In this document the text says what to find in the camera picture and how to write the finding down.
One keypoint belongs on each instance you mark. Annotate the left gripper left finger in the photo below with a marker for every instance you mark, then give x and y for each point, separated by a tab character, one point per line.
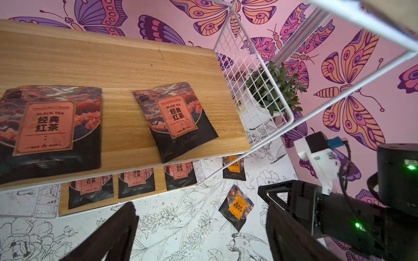
112	241

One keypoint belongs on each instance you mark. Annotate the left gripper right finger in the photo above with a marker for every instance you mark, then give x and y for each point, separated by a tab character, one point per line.
290	241

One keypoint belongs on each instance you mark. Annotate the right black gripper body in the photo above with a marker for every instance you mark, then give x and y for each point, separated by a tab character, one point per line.
300	199

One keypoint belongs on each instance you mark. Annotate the orange jasmine tea bag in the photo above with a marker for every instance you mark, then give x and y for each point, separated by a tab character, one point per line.
235	170
236	207

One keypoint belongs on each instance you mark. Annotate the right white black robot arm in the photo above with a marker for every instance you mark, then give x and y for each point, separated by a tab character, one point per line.
386	228

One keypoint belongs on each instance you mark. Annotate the middle bottom-shelf black tea bag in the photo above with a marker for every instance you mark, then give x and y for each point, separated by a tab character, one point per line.
137	182

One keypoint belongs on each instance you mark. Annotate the bottom-shelf black tea bag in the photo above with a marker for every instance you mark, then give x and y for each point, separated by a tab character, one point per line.
137	182
179	175
90	190

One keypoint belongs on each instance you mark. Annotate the left bottom-shelf black tea bag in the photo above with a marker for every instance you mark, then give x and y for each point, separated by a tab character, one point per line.
90	190

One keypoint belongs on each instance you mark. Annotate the bottom wooden shelf board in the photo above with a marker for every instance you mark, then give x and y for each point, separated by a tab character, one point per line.
160	184

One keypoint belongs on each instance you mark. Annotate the wooden shelf board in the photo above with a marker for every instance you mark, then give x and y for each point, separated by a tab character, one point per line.
42	55
160	184

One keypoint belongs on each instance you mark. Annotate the right bottom-shelf black tea bag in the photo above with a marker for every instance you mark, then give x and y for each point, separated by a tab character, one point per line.
179	175

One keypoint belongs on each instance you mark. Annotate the right middle-shelf black tea bag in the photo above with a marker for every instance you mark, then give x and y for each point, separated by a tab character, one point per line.
176	118

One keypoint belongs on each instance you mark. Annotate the middle-shelf black tea bag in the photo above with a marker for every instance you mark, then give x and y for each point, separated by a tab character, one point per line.
49	131
176	118

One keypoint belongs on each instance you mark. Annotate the left middle-shelf black tea bag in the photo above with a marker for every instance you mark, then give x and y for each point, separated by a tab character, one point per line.
49	131

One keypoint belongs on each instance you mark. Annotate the middle wooden shelf board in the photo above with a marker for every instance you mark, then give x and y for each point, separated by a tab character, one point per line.
42	55

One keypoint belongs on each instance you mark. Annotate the green potted plant white pot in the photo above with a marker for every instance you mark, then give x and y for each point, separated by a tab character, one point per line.
270	93

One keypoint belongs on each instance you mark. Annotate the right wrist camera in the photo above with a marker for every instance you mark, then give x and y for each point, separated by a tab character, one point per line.
317	149

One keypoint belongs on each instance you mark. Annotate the aluminium frame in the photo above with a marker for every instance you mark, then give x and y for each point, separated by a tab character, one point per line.
302	33

